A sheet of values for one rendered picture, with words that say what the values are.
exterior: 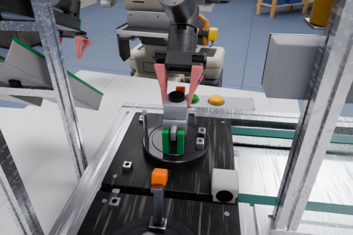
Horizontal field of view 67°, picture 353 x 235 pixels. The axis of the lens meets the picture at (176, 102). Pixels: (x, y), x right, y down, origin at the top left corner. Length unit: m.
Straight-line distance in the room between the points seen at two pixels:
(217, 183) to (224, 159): 0.09
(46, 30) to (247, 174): 0.47
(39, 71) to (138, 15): 0.73
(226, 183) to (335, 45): 0.28
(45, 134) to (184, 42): 0.53
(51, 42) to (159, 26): 0.73
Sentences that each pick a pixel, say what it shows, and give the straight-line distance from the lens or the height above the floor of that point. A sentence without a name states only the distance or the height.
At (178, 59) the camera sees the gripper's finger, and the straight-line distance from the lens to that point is 0.49.
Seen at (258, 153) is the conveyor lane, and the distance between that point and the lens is 0.66.
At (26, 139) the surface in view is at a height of 0.86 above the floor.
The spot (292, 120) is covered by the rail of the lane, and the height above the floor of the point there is 0.96.
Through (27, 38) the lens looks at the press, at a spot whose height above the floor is 0.16.
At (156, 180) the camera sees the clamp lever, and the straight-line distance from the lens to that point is 0.37.
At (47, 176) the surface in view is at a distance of 0.73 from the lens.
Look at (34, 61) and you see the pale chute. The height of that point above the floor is 1.17.
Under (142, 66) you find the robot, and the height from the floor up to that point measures 0.84.
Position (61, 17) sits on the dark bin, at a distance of 0.54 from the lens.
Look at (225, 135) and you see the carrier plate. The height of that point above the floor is 0.97.
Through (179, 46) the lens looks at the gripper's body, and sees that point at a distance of 0.51.
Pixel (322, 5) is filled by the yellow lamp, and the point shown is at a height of 1.28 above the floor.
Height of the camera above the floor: 1.33
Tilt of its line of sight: 31 degrees down
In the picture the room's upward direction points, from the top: straight up
